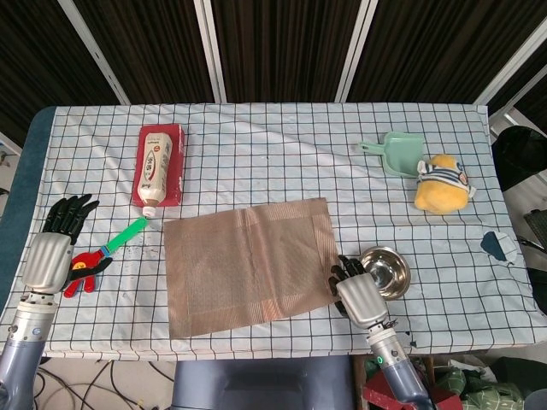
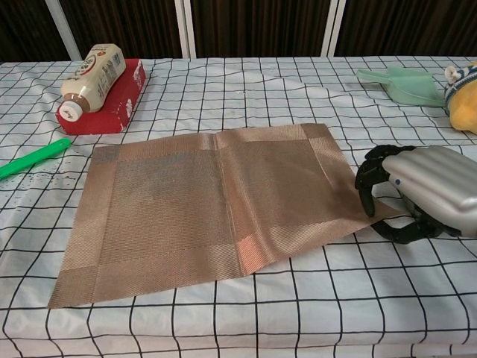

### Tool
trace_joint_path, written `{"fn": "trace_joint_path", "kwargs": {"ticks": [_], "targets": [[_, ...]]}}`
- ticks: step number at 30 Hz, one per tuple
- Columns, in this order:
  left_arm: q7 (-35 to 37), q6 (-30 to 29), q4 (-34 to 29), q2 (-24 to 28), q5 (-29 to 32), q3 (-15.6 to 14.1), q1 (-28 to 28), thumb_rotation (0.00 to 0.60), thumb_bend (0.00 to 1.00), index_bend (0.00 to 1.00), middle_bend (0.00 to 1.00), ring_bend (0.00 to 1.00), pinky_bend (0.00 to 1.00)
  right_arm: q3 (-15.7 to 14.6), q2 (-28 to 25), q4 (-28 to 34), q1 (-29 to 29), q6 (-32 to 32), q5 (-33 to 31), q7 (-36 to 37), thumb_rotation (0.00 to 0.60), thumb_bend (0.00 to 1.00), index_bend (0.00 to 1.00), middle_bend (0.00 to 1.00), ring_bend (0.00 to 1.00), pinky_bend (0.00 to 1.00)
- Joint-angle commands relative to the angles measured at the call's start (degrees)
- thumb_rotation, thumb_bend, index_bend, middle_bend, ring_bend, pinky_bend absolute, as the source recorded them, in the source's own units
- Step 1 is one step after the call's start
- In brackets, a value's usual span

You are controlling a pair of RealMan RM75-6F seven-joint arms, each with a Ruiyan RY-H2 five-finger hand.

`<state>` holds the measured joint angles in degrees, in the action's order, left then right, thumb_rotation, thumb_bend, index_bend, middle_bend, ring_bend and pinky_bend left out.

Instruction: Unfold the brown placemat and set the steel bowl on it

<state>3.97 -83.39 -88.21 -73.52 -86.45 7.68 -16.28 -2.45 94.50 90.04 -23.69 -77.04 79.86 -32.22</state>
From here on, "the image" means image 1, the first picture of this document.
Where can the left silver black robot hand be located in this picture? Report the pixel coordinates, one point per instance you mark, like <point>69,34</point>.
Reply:
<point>47,260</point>

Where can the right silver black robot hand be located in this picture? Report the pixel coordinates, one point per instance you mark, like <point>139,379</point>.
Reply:
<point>361,299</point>

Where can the metal bowl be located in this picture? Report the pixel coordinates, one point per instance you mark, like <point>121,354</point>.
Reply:
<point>391,273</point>

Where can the brown woven placemat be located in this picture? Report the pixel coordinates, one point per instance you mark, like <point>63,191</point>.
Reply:
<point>248,269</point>

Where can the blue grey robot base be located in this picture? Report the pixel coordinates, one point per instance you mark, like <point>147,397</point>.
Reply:
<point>265,384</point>

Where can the green stick red hand toy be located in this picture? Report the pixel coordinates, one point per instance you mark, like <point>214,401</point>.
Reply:
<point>124,237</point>

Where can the red wooden crate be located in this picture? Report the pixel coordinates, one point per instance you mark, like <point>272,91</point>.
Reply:
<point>380,393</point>

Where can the yellow plush toy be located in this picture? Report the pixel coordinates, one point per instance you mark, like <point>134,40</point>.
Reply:
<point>440,194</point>

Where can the beige sauce bottle white cap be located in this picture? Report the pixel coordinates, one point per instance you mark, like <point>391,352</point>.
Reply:
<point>154,171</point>

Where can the green patterned cloth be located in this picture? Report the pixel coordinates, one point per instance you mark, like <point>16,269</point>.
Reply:
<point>478,388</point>

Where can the green plastic dustpan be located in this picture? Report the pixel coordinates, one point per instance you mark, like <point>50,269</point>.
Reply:
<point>401,154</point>

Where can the red box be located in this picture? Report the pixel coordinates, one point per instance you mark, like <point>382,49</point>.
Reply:
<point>177,171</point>

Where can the white black checked tablecloth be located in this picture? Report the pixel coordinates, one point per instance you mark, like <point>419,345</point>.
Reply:
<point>273,154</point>

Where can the black bag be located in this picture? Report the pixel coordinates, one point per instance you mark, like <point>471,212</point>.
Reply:
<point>519,158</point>

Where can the white slanted frame post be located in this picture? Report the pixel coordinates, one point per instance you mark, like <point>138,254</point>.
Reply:
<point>513,60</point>
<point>94,51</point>

